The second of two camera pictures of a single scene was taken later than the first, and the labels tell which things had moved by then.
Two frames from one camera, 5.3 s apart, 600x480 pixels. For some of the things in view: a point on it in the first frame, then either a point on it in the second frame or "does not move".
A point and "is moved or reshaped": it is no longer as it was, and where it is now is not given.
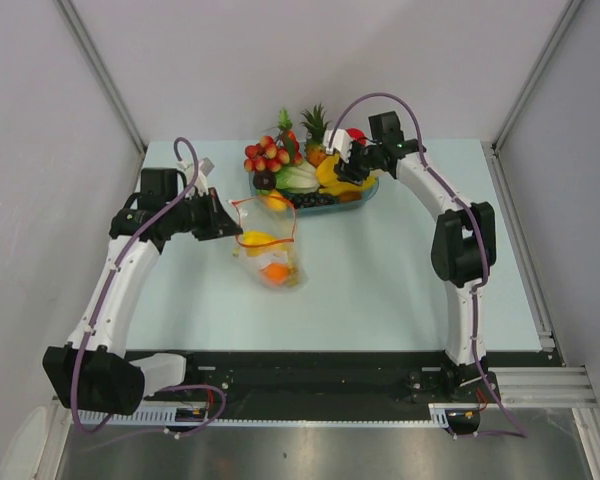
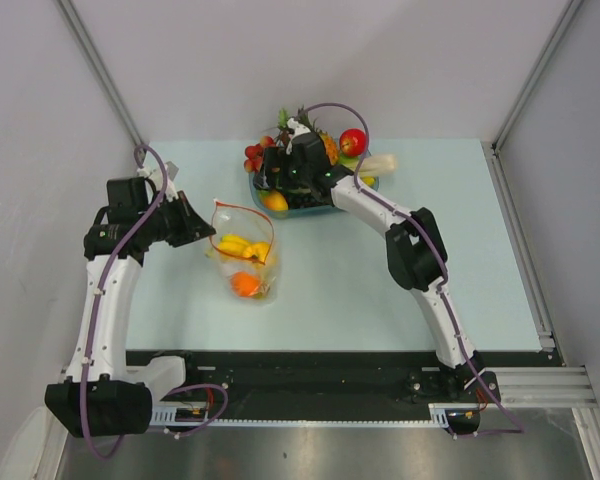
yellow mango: x=276 y=202 does not move
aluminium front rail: x=549 y=386 does not move
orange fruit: x=276 y=272 → x=244 y=284
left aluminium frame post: x=101 y=70 does not move
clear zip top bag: x=265 y=248 → x=241 y=247
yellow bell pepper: x=327 y=178 is moved or reshaped
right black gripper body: x=364 y=159 → x=292 y=175
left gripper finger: x=226 y=225 → x=197 y=226
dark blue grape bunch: x=302 y=199 does not move
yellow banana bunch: x=256 y=237 → x=239 y=246
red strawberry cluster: x=265 y=155 does not move
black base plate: x=317 y=385 does not move
